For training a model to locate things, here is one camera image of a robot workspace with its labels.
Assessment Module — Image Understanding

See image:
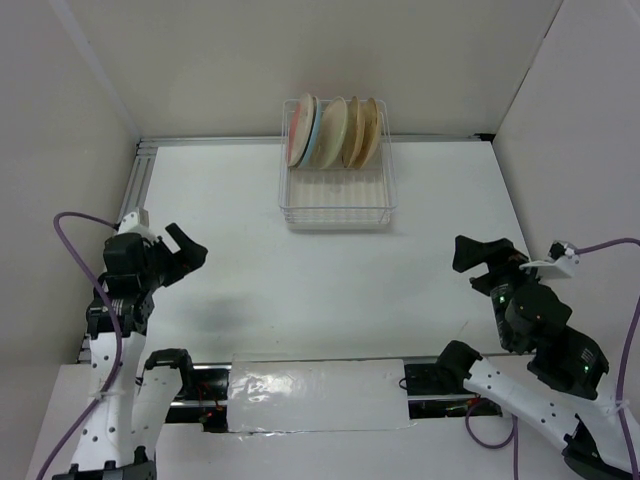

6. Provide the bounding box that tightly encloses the floral cream plate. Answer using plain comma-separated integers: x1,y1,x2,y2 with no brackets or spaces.
356,98,381,169
342,96,366,168

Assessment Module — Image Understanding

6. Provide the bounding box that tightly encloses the white drip tray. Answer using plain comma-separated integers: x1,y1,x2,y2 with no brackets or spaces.
287,125,392,233

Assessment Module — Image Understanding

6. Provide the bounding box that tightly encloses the pink and cream plate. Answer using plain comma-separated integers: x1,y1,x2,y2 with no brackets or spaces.
287,93,316,167

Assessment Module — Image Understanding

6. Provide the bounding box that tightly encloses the blue and cream plate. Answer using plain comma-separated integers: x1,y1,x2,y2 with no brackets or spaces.
298,96,322,168

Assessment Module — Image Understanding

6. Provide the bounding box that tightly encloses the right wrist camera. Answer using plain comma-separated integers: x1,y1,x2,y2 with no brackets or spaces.
519,240,580,279

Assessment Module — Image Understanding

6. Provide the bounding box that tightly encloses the white taped cover panel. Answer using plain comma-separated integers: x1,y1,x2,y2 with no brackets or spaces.
227,359,411,434

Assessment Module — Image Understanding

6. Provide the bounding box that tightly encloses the aluminium frame rail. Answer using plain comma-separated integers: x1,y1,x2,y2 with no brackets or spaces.
74,133,494,366

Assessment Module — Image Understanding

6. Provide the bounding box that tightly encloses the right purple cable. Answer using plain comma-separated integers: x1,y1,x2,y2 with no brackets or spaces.
464,238,640,480

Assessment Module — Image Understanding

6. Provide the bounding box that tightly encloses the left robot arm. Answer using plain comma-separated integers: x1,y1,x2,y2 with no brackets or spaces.
59,214,208,479

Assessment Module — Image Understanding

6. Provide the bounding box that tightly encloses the green and cream plate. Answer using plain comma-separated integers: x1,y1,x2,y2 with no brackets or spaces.
317,97,348,169

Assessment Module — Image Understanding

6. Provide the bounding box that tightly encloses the white wire dish rack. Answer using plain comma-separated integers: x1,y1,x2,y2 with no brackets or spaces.
276,98,399,227

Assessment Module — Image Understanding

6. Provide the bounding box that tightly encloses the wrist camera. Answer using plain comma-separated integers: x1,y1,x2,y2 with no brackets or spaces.
519,240,580,279
117,207,157,242

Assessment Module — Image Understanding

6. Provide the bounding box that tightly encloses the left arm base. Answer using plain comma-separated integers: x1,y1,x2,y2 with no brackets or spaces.
165,364,231,434

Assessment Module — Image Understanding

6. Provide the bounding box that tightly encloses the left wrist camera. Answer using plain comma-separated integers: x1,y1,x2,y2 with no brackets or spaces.
117,207,157,242

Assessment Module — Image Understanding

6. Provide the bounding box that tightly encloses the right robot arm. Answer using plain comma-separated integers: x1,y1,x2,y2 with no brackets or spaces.
436,235,639,479

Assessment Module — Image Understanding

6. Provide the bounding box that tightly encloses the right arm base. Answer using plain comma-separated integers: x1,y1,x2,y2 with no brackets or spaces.
398,363,502,420

